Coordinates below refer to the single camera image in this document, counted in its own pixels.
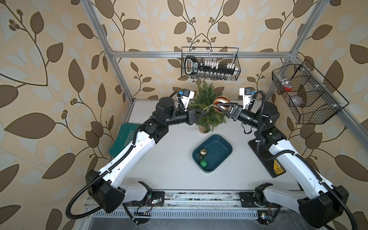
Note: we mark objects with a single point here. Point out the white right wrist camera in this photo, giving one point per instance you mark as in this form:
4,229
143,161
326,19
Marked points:
247,97

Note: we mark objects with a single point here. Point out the small green christmas tree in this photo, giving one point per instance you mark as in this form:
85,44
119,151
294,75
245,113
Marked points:
204,100

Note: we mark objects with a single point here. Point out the back black wire basket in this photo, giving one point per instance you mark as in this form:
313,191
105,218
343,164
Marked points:
211,53

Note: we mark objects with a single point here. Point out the green book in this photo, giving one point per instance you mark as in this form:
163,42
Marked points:
125,136

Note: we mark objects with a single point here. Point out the shiny gold ball ornament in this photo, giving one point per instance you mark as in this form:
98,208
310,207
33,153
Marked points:
202,153

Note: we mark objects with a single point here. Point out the side black wire basket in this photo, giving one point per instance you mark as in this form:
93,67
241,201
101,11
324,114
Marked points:
315,99

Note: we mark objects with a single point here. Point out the red gold striped ornament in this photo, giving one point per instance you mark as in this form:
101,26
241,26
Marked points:
219,100

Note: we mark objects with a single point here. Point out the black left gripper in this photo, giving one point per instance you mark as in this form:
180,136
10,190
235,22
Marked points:
191,117

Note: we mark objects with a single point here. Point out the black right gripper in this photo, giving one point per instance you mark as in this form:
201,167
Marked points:
235,116

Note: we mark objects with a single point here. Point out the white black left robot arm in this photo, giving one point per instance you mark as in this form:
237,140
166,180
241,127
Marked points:
105,186

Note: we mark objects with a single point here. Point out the teal plastic tray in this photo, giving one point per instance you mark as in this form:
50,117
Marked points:
218,150

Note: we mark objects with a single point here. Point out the green glitter ball ornament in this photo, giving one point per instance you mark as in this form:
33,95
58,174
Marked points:
203,163

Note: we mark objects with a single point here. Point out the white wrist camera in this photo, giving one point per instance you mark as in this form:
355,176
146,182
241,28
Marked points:
247,97
184,97

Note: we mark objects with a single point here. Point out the red item in basket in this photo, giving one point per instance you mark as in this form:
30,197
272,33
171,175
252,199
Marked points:
287,86

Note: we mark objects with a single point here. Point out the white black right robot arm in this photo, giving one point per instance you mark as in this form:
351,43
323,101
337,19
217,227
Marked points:
320,201

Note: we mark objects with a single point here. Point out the black socket tool set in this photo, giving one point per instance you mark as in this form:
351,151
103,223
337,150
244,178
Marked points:
195,65

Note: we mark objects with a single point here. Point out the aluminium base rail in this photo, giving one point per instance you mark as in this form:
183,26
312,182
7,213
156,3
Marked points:
207,199

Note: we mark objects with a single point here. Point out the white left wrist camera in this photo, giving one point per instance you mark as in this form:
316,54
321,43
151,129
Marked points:
184,97

